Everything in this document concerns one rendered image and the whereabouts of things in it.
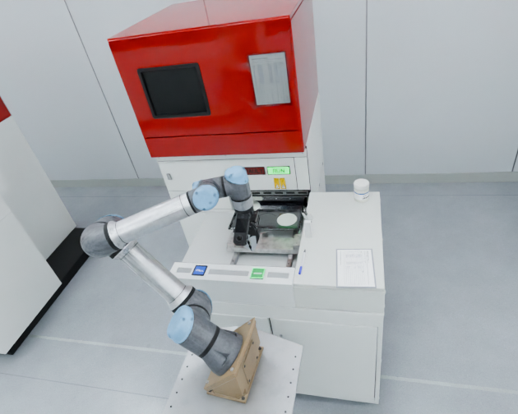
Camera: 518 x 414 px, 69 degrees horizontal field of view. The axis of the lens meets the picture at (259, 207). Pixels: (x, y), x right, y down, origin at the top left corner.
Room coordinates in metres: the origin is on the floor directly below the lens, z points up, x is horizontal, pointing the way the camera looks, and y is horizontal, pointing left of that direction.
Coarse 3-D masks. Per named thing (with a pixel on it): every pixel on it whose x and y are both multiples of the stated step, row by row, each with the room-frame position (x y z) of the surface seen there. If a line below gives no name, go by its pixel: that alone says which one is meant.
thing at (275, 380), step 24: (264, 336) 0.90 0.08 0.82; (192, 360) 0.86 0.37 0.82; (264, 360) 0.80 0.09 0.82; (288, 360) 0.78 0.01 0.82; (192, 384) 0.76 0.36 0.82; (264, 384) 0.71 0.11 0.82; (288, 384) 0.69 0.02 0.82; (168, 408) 0.69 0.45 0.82; (192, 408) 0.68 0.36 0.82; (216, 408) 0.66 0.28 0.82; (240, 408) 0.64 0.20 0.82; (264, 408) 0.63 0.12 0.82; (288, 408) 0.61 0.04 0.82
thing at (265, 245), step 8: (264, 240) 1.39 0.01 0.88; (272, 240) 1.38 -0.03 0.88; (280, 240) 1.37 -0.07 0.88; (288, 240) 1.36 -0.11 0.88; (232, 248) 1.39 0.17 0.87; (240, 248) 1.37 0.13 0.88; (256, 248) 1.35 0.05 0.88; (264, 248) 1.33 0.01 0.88; (272, 248) 1.32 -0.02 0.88; (280, 248) 1.31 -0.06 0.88; (288, 248) 1.30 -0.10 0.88
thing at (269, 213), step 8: (256, 200) 1.70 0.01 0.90; (264, 200) 1.69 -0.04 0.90; (272, 200) 1.68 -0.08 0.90; (280, 200) 1.66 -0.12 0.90; (288, 200) 1.65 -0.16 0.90; (296, 200) 1.63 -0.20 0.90; (264, 208) 1.62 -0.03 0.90; (272, 208) 1.61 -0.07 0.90; (280, 208) 1.60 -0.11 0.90; (288, 208) 1.58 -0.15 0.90; (296, 208) 1.57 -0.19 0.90; (264, 216) 1.55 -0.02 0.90; (272, 216) 1.54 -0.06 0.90; (296, 216) 1.50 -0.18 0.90; (232, 224) 1.54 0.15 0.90; (264, 224) 1.49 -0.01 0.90; (272, 224) 1.47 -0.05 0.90; (296, 224) 1.44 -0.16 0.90
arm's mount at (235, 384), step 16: (256, 320) 0.85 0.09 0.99; (256, 336) 0.83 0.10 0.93; (240, 352) 0.73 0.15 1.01; (256, 352) 0.80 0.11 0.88; (240, 368) 0.70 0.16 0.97; (256, 368) 0.77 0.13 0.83; (208, 384) 0.72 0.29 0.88; (224, 384) 0.68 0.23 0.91; (240, 384) 0.67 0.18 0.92; (240, 400) 0.67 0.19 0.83
